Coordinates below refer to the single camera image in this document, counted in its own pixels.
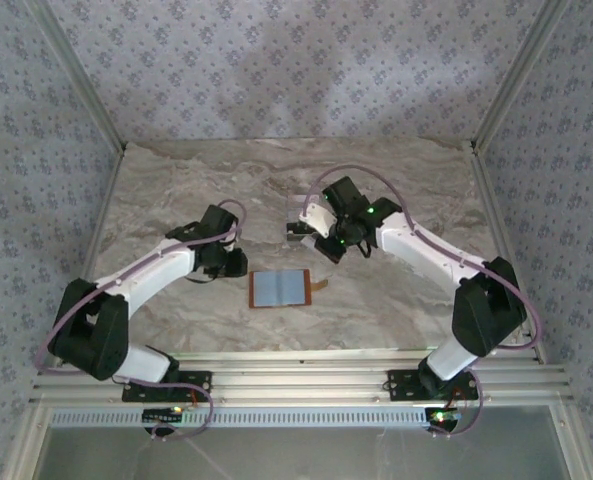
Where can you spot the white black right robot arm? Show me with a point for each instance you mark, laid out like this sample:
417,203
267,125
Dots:
426,250

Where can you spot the aluminium corner post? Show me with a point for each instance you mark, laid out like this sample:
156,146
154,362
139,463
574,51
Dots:
516,75
81,75

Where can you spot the aluminium table side rail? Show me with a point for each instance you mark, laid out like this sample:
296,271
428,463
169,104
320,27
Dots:
102,215
496,225

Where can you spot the brown leather card holder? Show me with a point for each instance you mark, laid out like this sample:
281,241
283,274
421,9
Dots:
281,290

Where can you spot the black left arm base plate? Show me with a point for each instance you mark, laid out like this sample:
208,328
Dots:
196,380

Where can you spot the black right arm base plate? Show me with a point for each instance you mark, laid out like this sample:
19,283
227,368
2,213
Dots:
401,382

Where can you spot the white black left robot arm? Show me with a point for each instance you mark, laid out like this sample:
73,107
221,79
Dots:
161,262

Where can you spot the aluminium mounting rails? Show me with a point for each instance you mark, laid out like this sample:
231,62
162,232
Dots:
296,380

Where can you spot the grey metal panel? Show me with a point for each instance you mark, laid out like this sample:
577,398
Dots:
296,455

